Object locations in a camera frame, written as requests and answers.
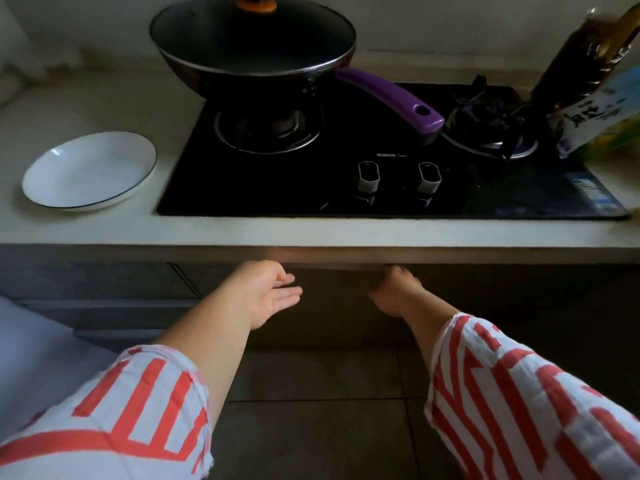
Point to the black glass gas hob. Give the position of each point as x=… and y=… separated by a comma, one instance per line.
x=280, y=190

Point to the round gas burner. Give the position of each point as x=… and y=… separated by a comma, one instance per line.
x=282, y=130
x=480, y=119

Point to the person's left forearm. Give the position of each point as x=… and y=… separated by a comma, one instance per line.
x=215, y=344

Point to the person's left thumb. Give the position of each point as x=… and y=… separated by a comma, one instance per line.
x=284, y=275

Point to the person's left hand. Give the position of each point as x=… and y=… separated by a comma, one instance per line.
x=260, y=292

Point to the red white striped sleeve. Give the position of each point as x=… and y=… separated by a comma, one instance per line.
x=115, y=419
x=525, y=404

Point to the yellow green packet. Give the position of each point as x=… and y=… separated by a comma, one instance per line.
x=620, y=143

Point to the person's right forearm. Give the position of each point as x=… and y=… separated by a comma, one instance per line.
x=431, y=330

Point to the white blue packet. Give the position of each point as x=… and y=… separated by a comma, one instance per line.
x=600, y=114

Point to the dark cabinet door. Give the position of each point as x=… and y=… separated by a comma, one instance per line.
x=330, y=304

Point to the grey cabinet drawer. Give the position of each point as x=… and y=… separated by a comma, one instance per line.
x=100, y=280
x=120, y=317

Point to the person's right thumb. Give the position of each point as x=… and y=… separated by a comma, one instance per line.
x=378, y=299

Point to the dark oil bottle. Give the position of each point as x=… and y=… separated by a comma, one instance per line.
x=575, y=64

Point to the silver black hob knob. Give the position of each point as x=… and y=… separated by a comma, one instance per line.
x=369, y=175
x=429, y=177

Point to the white plate dark rim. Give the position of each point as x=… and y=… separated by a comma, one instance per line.
x=90, y=169

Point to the blue white hob sticker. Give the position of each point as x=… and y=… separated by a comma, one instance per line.
x=592, y=190

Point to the glass lid orange knob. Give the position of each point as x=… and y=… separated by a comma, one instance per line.
x=250, y=37

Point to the person's right hand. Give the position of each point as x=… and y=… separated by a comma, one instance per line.
x=400, y=294

